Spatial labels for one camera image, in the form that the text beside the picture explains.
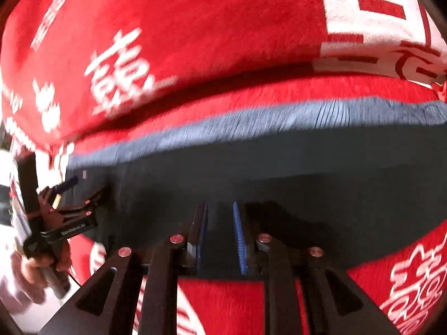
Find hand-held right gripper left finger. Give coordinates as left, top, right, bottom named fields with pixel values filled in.
left=42, top=200, right=210, bottom=335

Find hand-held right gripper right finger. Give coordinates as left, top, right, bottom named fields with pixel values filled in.
left=232, top=200, right=403, bottom=335

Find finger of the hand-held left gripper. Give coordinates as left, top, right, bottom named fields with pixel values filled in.
left=54, top=186, right=110, bottom=223
left=38, top=175, right=79, bottom=207

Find dark pants with grey waistband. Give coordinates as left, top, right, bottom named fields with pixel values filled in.
left=66, top=96, right=447, bottom=280

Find person's left hand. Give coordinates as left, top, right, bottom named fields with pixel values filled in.
left=16, top=242, right=73, bottom=287

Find red printed bedspread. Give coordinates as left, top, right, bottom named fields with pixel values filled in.
left=45, top=71, right=447, bottom=335

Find red printed quilt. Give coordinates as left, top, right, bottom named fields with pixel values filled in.
left=0, top=0, right=447, bottom=156

